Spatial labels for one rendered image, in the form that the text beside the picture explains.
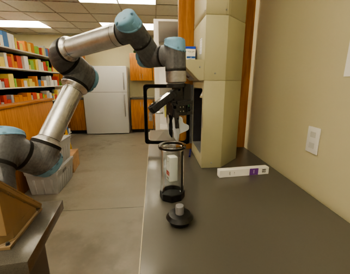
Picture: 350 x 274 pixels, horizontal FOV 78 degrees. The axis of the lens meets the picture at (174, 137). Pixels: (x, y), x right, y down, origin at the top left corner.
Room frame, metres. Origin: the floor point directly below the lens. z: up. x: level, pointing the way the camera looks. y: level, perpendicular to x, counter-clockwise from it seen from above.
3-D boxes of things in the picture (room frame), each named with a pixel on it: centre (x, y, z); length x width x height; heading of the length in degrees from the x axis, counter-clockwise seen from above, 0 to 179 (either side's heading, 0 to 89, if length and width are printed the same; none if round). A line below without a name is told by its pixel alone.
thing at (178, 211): (0.65, -0.02, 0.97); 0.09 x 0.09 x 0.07
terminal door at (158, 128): (1.44, 0.05, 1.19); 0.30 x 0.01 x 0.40; 89
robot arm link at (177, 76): (0.82, 0.00, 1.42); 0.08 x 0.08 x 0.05
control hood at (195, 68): (1.28, -0.07, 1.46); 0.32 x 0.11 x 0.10; 5
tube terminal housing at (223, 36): (1.30, -0.26, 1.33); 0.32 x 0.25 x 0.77; 5
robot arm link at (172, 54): (0.82, 0.00, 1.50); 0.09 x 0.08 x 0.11; 59
